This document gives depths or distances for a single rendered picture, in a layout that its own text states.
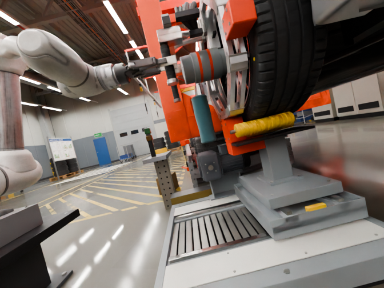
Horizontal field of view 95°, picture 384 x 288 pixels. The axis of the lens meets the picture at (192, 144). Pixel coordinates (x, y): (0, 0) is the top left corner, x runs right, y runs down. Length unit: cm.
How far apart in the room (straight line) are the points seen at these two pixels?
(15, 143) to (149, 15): 115
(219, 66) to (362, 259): 83
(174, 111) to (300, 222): 98
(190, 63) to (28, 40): 54
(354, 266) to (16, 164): 136
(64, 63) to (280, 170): 92
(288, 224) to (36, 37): 95
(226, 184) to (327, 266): 78
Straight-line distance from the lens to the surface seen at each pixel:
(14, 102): 123
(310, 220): 82
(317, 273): 71
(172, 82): 71
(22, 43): 65
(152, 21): 156
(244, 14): 64
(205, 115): 96
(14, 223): 106
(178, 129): 129
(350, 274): 76
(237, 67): 68
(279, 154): 93
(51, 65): 64
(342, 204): 87
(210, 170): 112
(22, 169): 120
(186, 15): 78
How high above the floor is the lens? 53
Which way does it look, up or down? 2 degrees down
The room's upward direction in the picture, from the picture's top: 14 degrees counter-clockwise
